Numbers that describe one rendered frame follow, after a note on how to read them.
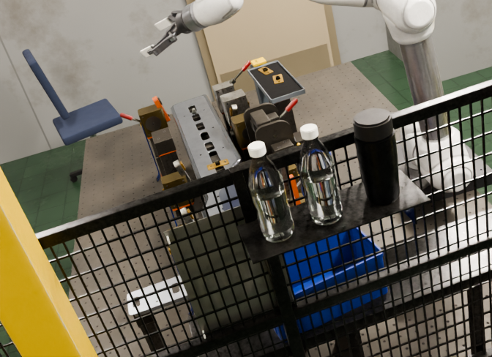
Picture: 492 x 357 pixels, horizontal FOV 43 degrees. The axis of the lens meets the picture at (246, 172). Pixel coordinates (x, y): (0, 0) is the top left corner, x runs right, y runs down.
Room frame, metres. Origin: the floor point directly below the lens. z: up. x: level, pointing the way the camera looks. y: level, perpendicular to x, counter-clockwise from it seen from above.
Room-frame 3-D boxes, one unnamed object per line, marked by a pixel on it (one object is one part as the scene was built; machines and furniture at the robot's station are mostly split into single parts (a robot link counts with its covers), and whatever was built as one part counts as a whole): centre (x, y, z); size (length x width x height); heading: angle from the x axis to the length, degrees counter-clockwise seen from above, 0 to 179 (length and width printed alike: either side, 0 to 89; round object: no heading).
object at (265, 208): (0.98, -0.03, 1.53); 0.07 x 0.07 x 0.20
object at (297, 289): (1.20, -0.10, 1.09); 0.30 x 0.17 x 0.13; 104
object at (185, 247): (1.06, 0.08, 1.30); 0.23 x 0.02 x 0.31; 96
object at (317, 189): (0.99, -0.13, 1.53); 0.07 x 0.07 x 0.20
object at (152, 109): (2.64, 0.36, 0.88); 0.14 x 0.09 x 0.36; 96
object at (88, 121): (4.22, 1.02, 0.50); 0.58 x 0.55 x 1.00; 88
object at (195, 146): (2.10, 0.10, 1.00); 1.38 x 0.22 x 0.02; 6
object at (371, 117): (1.00, -0.25, 1.52); 0.07 x 0.07 x 0.18
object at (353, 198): (1.00, -0.14, 1.46); 0.36 x 0.15 x 0.18; 96
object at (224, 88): (2.69, -0.02, 0.88); 0.12 x 0.07 x 0.36; 96
